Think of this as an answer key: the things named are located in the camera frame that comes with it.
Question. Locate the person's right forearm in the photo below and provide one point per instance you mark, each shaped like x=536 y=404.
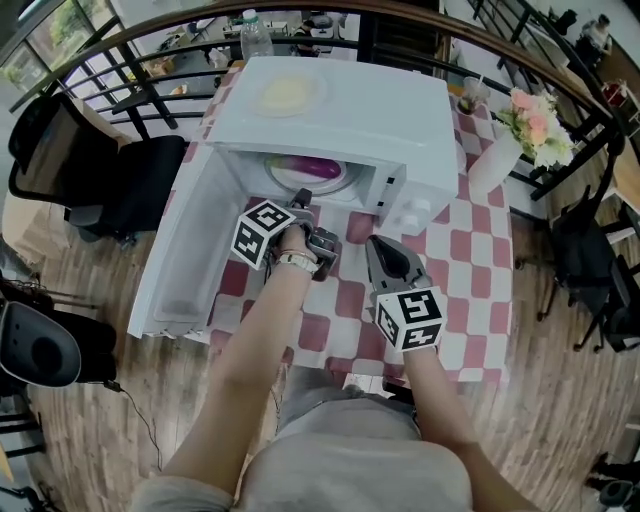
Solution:
x=435 y=395

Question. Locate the purple eggplant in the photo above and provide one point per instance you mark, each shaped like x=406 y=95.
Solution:
x=310 y=167

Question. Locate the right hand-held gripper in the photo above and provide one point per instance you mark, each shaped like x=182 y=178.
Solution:
x=410 y=320

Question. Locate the black metal railing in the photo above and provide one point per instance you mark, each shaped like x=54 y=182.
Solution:
x=150 y=65

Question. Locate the person's left forearm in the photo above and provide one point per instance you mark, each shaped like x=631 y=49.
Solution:
x=265 y=330

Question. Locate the grey round device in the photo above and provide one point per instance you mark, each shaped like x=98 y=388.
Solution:
x=35 y=345

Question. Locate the white microwave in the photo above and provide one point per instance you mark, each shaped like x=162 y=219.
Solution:
x=375 y=110

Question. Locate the red white checkered tablecloth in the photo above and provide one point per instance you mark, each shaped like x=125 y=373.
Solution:
x=470 y=270

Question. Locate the person's left hand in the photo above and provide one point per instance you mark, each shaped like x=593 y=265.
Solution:
x=295 y=240

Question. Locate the clear water bottle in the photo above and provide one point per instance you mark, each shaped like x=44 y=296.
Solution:
x=256 y=37

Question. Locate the black chair left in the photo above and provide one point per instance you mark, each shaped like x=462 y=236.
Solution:
x=95 y=345

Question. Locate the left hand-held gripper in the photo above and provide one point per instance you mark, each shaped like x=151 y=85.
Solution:
x=257 y=232

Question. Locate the black waist pouch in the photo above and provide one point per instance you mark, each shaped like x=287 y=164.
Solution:
x=400 y=394

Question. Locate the pink white flower bouquet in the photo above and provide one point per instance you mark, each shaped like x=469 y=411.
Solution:
x=537 y=125

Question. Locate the person's grey trousers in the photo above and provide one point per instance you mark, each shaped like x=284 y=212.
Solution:
x=340 y=405

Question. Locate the white round plate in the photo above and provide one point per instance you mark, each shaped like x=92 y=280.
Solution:
x=300 y=185

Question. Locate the person's grey shirt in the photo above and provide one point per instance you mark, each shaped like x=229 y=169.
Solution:
x=350 y=470

